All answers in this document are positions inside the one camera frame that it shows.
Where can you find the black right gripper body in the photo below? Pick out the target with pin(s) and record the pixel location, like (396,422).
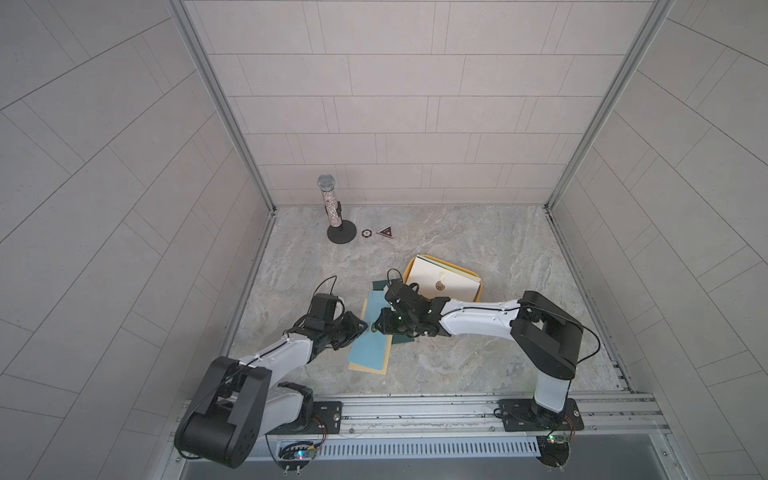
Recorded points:
(395,321)

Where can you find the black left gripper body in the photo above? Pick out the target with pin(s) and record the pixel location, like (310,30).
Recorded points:
(334,333)

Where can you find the light blue envelope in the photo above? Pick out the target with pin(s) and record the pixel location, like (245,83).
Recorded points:
(372,342)

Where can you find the beige tan envelope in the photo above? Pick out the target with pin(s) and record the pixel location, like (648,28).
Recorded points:
(366,366)

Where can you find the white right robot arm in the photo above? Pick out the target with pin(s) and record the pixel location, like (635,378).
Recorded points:
(550,337)

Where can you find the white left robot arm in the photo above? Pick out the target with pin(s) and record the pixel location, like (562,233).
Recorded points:
(241,400)

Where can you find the yellow plastic storage box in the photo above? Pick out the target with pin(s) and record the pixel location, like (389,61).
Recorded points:
(447,276)

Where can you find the dark green envelope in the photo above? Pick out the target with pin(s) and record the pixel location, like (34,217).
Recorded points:
(381,285)

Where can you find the rhinestone microphone on black stand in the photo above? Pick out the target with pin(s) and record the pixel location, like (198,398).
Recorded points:
(340,231)

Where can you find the left green circuit board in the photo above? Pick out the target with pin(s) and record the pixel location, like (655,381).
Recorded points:
(296,456)

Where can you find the green circuit board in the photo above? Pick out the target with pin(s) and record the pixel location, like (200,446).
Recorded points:
(296,456)
(554,450)

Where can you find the right green circuit board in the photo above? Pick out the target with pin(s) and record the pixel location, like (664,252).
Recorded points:
(554,450)

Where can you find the metal base rail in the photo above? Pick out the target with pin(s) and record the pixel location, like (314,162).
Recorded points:
(426,427)

